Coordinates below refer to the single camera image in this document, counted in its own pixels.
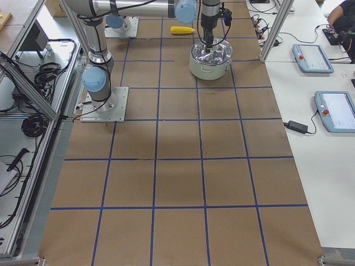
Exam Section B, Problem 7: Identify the glass pot lid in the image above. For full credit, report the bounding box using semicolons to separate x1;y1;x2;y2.
190;38;233;66

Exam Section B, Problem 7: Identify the black box on stand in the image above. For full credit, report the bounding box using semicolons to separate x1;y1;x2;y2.
19;20;49;59

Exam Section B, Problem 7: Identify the coiled black cable upper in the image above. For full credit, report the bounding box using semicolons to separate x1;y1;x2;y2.
34;63;68;92

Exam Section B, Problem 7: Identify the coiled black cable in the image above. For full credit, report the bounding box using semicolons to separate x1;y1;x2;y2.
34;63;68;92
21;114;48;139

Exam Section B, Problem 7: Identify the lower blue teach pendant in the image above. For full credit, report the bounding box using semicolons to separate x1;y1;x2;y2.
315;91;354;133

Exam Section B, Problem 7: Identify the coiled black cable lower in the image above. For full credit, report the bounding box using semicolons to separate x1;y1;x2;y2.
21;114;48;139

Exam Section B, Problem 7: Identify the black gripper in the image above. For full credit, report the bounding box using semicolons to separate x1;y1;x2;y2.
200;3;217;53

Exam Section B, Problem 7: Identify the aluminium frame post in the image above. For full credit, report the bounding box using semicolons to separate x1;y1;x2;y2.
260;0;294;63

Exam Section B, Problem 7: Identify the person in black shirt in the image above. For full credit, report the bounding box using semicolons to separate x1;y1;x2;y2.
327;0;354;64

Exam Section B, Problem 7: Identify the aluminium frame left rail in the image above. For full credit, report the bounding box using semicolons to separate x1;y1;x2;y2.
1;1;87;265

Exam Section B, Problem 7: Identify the upper blue teach pendant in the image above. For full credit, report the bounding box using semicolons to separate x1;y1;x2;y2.
292;44;334;74

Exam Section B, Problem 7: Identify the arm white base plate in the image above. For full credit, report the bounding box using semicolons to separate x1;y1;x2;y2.
105;16;139;39
80;86;129;122

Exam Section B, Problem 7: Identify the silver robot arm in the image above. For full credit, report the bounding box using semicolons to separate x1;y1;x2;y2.
65;1;221;112
105;15;131;30

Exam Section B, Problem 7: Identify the yellow corn cob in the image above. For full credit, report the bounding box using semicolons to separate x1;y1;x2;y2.
170;26;196;35

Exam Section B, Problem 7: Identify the cardboard box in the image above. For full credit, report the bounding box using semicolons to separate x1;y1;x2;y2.
45;0;67;18

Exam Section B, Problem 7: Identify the black power adapter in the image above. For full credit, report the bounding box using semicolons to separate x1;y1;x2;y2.
284;120;308;134

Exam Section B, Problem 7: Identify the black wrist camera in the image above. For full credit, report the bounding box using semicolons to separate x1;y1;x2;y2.
220;8;232;27

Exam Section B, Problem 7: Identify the blue teach pendant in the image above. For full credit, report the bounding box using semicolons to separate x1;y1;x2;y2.
292;44;334;74
315;91;354;133

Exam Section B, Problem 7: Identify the pale green cooking pot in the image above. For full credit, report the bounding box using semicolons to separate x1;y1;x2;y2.
189;53;232;80

